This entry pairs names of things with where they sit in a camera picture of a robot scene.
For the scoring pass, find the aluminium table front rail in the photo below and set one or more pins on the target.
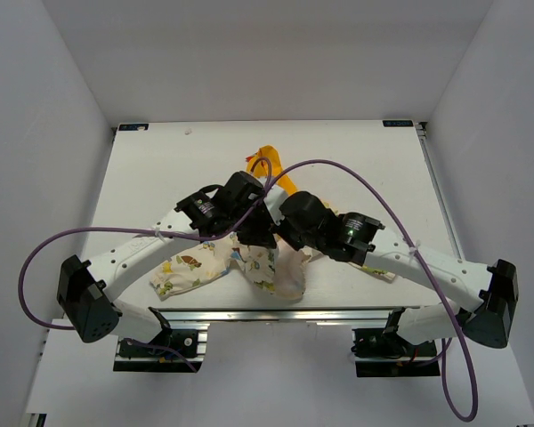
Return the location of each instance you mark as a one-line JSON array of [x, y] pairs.
[[347, 315]]

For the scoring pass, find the aluminium table right rail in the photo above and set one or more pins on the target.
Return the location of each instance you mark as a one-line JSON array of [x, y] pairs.
[[445, 213]]

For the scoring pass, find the aluminium table rail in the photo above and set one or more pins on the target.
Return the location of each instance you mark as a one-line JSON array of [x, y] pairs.
[[347, 315], [445, 213]]

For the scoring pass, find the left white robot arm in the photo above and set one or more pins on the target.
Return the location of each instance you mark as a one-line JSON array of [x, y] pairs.
[[89, 290]]

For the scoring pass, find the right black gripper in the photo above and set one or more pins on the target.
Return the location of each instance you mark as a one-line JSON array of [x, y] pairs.
[[282, 229]]

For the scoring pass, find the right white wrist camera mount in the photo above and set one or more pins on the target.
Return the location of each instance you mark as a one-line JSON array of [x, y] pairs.
[[273, 201]]

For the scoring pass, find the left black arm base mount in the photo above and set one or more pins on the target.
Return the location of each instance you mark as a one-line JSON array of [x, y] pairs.
[[173, 349]]

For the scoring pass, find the left blue table label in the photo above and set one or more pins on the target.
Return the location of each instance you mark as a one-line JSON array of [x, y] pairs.
[[133, 127]]

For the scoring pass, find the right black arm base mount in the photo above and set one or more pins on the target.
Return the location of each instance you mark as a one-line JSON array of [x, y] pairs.
[[381, 353]]

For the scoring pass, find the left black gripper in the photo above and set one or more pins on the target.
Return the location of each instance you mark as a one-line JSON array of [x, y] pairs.
[[263, 237]]

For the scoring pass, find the right blue table label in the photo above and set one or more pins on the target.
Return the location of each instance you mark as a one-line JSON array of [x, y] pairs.
[[394, 123]]

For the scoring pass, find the yellow patterned child jacket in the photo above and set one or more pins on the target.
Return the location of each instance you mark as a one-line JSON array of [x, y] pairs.
[[280, 272]]

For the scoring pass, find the blue table label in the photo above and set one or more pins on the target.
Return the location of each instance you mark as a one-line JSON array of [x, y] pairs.
[[133, 127], [394, 123]]

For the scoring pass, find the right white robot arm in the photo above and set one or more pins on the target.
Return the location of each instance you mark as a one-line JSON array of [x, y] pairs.
[[481, 298]]

